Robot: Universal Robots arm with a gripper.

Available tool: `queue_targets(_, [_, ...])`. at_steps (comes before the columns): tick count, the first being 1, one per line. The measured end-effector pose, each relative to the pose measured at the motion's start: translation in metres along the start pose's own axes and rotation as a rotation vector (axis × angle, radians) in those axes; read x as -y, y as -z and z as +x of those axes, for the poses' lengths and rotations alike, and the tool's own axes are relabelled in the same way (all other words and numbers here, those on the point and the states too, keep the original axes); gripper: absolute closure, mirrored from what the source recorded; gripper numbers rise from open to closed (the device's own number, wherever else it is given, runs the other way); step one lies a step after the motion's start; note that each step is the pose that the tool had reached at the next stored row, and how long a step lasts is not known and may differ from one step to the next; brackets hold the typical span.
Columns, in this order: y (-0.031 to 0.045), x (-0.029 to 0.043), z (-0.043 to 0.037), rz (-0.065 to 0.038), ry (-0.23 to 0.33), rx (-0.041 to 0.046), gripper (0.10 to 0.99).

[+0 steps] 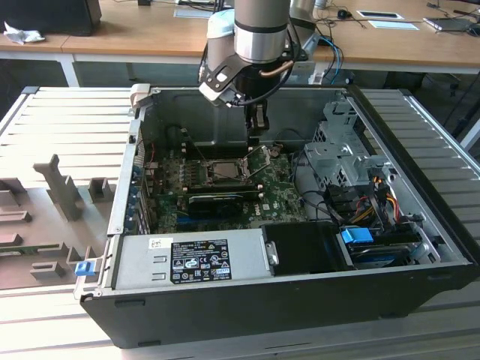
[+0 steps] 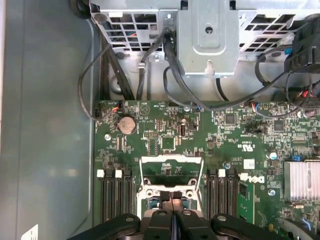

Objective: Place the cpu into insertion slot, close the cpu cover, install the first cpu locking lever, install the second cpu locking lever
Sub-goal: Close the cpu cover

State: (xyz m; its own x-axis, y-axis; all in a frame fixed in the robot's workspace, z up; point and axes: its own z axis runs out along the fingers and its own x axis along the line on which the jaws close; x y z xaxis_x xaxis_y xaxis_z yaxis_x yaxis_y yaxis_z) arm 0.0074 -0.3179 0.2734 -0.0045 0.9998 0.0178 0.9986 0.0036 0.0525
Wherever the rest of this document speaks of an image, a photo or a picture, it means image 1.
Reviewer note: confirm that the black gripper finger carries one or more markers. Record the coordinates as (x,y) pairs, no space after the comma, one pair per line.
(252,120)
(263,118)

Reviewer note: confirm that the black RAM slot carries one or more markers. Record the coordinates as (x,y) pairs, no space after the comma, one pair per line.
(225,187)
(225,194)
(221,145)
(221,153)

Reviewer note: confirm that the CPU socket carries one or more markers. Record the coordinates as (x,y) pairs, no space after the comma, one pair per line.
(207,168)

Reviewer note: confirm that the round coin battery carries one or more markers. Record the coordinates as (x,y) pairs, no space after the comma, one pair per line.
(276,150)

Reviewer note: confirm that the green motherboard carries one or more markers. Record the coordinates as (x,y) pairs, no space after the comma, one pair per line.
(277,195)

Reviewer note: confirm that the metal drive cage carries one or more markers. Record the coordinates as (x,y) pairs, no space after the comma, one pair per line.
(337,157)

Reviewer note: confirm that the black graphics card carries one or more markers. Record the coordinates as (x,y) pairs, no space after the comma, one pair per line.
(213,205)

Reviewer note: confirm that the beige case latch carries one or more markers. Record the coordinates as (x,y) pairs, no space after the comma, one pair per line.
(140,95)

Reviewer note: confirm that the wooden desk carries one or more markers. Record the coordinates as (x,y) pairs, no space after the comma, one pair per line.
(150,33)

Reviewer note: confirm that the black computer mouse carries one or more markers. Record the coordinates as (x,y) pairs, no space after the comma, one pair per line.
(343,14)

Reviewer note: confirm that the black plastic shroud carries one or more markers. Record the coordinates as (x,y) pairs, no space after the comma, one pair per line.
(300,247)

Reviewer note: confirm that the black power supply label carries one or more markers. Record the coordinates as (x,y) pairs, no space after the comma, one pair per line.
(200,260)

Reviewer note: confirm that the blue disk carrier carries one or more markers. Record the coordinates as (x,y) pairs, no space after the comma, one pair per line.
(356,237)

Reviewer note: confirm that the white paper sheet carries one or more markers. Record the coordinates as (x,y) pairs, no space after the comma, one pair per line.
(393,25)

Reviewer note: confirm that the grey power supply unit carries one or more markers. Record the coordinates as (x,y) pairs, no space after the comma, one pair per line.
(142,262)

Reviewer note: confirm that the hard disk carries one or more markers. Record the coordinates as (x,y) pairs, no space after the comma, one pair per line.
(378,258)

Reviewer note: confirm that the black open PC case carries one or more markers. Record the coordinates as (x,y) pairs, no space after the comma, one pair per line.
(262,318)

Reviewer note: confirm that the grey parts rack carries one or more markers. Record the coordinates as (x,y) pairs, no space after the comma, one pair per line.
(63,195)

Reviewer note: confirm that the grey laptop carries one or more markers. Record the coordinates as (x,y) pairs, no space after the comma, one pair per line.
(448,24)

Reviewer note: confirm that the black computer box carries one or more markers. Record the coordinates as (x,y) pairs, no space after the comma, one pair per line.
(48,15)

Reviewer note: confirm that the blue case latch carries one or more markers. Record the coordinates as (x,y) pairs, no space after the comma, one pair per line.
(84,269)

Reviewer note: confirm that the crumpled white paper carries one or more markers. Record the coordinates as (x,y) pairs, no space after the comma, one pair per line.
(22,35)

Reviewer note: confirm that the green RAM stick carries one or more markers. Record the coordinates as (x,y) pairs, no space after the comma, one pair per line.
(30,248)

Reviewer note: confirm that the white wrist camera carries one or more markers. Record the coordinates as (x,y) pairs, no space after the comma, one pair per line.
(215,95)

